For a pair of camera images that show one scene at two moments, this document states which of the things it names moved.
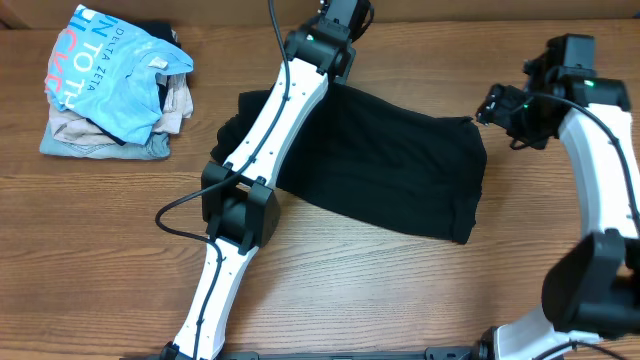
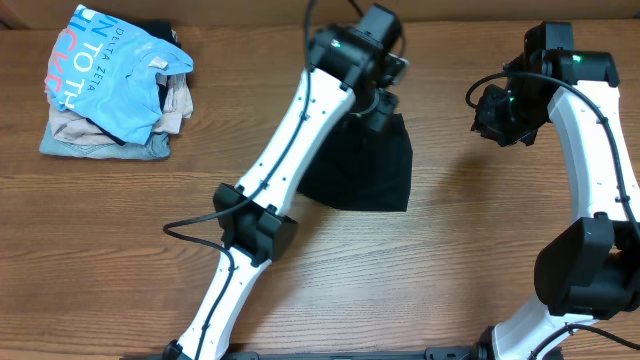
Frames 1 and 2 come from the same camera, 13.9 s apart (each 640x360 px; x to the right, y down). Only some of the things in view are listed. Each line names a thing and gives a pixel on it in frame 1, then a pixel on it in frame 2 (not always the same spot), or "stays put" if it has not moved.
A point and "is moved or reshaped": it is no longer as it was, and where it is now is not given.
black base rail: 435,353 stays put
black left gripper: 347,8 to 382,116
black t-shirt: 370,162 is moved or reshaped
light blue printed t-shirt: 107,70 stays put
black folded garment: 162,31 stays put
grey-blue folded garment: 157,146 stays put
